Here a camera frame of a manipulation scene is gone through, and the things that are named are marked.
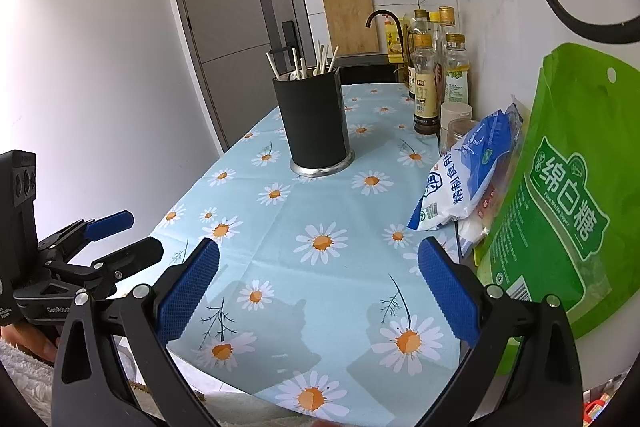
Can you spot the black utensil holder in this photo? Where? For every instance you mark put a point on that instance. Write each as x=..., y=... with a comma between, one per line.
x=312, y=122

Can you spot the blue daisy print tablecloth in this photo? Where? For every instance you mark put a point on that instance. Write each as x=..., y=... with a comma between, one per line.
x=310, y=207

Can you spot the bunch of pale chopsticks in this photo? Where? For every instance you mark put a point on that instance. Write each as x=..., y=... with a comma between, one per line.
x=322, y=62

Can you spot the dark kitchen sink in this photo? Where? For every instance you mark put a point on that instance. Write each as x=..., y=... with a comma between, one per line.
x=365, y=72

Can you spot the white lid spice jar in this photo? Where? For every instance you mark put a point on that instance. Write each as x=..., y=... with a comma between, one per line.
x=455, y=114

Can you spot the row of condiment bottles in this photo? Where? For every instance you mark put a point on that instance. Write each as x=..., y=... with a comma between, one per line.
x=425, y=82

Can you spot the clear plastic bag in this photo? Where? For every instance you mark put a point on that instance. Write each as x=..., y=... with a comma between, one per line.
x=475, y=227

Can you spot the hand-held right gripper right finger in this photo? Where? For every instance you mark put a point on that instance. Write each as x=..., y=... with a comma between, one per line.
x=447, y=292

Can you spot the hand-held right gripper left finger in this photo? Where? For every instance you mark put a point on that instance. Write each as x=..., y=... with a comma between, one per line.
x=190, y=292

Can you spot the cream plastic spoon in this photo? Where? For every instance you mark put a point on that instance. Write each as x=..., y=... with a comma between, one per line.
x=297, y=62
x=303, y=69

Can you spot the black faucet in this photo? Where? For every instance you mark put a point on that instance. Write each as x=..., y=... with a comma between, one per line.
x=401, y=47

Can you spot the yellow packet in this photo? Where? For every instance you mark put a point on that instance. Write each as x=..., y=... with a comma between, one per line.
x=392, y=39

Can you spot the grey door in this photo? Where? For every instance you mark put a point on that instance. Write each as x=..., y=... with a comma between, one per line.
x=235, y=7

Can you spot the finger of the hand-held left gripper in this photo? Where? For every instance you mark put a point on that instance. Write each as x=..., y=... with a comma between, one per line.
x=110, y=224
x=135, y=252

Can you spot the wooden cutting board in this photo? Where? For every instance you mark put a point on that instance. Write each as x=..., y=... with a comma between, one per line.
x=350, y=22

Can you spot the clear spice jar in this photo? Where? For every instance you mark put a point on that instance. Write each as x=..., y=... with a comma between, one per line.
x=460, y=134

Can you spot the person's left hand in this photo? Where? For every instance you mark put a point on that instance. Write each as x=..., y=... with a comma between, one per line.
x=30, y=339

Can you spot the blue and white salt bag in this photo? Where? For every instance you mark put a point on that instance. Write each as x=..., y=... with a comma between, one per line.
x=465, y=172

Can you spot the green sugar bag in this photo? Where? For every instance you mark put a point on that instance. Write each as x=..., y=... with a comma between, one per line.
x=560, y=207

